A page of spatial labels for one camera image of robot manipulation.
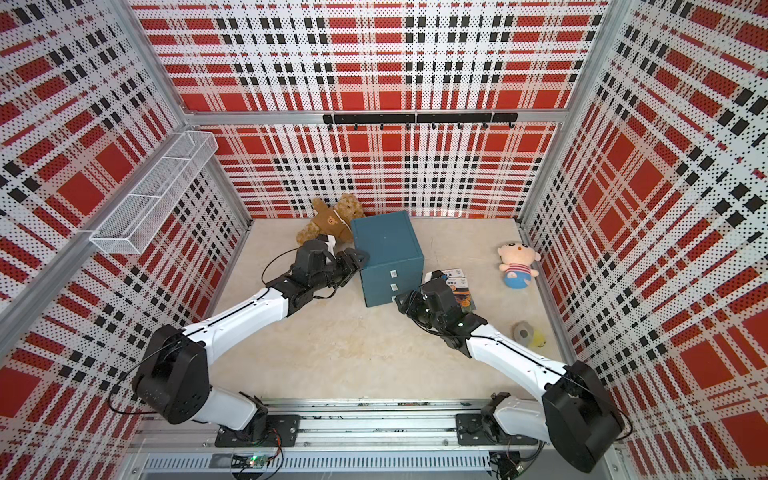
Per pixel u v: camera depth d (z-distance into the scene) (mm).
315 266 655
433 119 890
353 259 754
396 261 811
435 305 640
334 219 1112
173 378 425
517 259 1009
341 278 753
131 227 693
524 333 841
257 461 692
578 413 405
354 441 731
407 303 738
